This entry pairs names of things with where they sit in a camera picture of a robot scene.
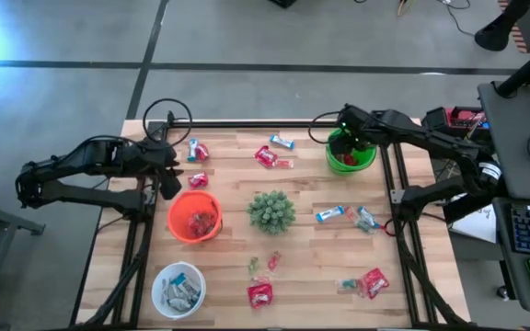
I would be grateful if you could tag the white paper sheet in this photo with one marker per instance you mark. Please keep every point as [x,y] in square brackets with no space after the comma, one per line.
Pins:
[476,227]

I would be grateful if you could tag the black diagonal pole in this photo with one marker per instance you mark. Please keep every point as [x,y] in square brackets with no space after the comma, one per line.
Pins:
[527,69]
[472,204]

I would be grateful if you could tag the pink candy in clear wrapper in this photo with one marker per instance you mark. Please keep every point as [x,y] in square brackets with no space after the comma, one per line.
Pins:
[261,278]

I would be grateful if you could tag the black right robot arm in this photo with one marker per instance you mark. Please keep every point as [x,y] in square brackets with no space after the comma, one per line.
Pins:
[430,140]

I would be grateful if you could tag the white plastic bucket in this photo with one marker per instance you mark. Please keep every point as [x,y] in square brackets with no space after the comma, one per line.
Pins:
[159,287]

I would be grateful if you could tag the grey metal bracket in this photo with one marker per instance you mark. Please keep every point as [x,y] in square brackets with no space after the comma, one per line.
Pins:
[396,196]

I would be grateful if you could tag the artificial succulent in patterned pot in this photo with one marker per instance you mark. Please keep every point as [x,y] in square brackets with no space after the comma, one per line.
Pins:
[272,212]

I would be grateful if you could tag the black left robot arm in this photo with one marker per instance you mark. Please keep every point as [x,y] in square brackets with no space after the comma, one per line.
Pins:
[85,158]

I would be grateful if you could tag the black stand foot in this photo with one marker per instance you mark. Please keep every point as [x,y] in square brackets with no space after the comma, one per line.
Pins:
[492,37]

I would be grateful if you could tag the red Skittles candy pack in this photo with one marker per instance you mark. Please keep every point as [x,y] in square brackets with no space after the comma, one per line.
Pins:
[198,180]
[374,282]
[202,152]
[354,160]
[265,156]
[344,161]
[260,294]

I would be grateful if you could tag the orange striped rug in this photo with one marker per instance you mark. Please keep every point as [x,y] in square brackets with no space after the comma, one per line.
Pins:
[519,41]

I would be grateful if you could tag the grey desk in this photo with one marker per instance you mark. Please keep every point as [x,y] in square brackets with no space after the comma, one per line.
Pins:
[518,285]
[509,138]

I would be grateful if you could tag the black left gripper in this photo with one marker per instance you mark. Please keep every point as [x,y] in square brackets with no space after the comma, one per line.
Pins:
[159,156]

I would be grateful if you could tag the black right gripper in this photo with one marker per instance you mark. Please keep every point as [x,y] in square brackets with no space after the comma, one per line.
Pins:
[359,124]

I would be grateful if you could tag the orange pumpkin face bucket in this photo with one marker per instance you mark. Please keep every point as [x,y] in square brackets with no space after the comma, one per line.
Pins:
[177,216]

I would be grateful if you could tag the green plastic bucket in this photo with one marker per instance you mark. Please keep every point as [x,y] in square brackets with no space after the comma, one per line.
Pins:
[366,161]

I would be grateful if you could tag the orange candy in clear wrapper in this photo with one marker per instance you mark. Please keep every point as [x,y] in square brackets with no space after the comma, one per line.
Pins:
[351,213]

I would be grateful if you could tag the red candy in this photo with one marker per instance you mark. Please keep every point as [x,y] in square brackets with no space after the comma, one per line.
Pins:
[274,261]
[284,163]
[206,231]

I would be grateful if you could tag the black and red power station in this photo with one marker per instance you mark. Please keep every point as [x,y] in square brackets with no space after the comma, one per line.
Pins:
[458,120]

